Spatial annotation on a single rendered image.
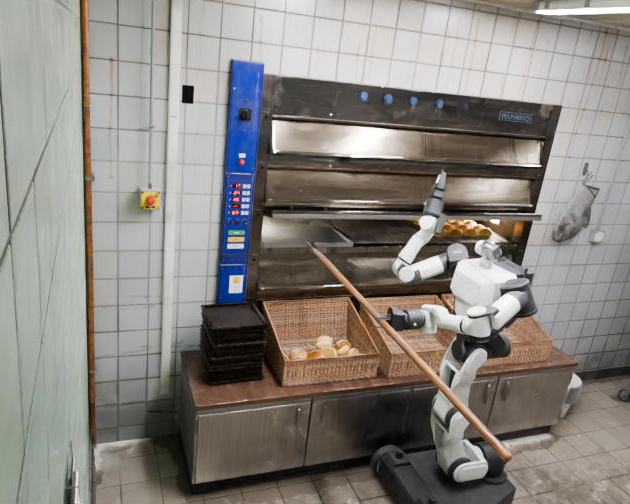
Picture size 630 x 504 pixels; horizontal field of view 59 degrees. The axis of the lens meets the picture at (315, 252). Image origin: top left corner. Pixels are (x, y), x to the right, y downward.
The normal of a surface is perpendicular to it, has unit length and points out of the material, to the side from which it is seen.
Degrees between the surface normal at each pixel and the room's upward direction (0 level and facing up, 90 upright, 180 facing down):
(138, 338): 90
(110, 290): 90
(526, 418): 90
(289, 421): 90
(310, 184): 70
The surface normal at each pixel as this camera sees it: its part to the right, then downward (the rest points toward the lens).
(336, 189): 0.36, 0.01
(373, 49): 0.35, 0.35
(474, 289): -0.90, 0.04
